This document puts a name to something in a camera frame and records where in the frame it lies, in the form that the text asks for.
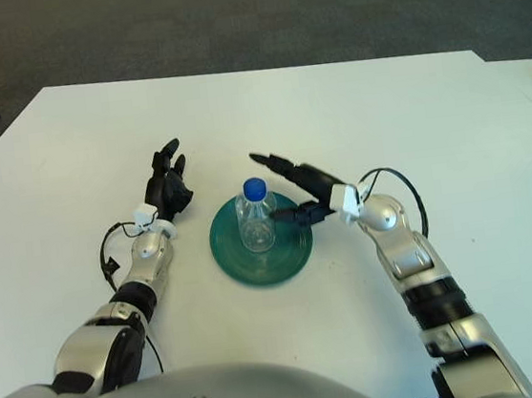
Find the white right wrist connector block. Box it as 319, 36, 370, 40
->
327, 180, 371, 229

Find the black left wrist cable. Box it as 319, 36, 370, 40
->
96, 220, 145, 295

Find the green ribbed plate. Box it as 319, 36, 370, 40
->
203, 187, 319, 292

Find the white wrist connector block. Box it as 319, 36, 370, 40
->
131, 200, 160, 234
327, 180, 371, 229

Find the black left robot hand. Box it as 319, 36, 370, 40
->
138, 136, 198, 226

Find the clear bottle with blue cap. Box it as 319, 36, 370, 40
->
231, 175, 284, 256

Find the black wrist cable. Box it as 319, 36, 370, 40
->
356, 164, 431, 246
96, 220, 145, 295

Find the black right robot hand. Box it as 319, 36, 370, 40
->
247, 141, 351, 233

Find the white left wrist connector block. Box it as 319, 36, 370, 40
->
131, 200, 160, 234

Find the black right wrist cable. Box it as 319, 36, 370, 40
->
356, 164, 431, 246

